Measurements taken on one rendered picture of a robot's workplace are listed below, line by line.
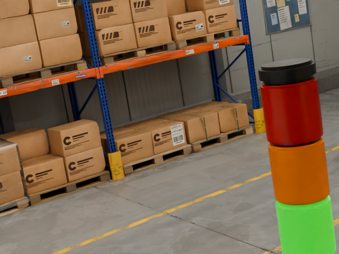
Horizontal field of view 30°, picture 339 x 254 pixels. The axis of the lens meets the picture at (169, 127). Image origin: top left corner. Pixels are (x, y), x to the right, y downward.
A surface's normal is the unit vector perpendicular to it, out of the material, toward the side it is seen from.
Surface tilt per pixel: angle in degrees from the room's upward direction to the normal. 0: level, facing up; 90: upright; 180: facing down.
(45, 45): 90
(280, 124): 90
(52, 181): 91
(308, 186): 90
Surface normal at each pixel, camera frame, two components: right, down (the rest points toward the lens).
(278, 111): -0.58, 0.26
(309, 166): 0.16, 0.18
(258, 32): 0.54, 0.08
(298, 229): -0.35, 0.25
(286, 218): -0.77, 0.25
